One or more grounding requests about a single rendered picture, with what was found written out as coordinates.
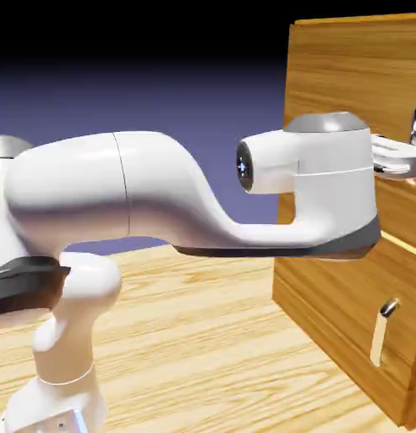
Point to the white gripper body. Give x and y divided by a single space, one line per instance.
397 159

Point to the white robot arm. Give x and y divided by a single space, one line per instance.
93 182

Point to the wooden cabinet door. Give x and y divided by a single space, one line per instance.
336 291
350 74

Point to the light wooden cabinet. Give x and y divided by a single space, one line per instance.
329 287

